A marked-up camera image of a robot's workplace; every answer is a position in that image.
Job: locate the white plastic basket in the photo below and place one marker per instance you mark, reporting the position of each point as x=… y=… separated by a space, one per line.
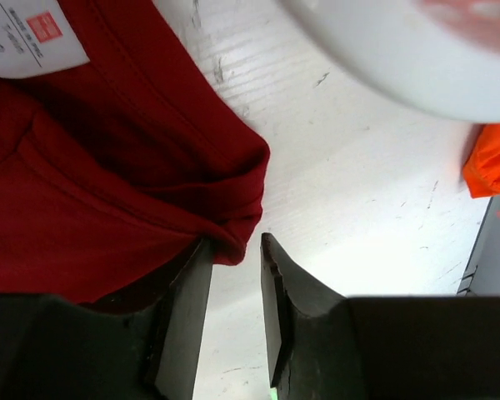
x=441 y=57

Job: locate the red t shirt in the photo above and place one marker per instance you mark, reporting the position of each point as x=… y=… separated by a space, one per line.
x=116 y=155

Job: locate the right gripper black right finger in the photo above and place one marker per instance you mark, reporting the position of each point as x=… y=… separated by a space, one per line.
x=295 y=307

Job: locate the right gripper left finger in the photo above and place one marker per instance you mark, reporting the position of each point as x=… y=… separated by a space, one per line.
x=180 y=317

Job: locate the orange t shirt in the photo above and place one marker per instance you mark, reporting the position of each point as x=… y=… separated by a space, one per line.
x=481 y=171

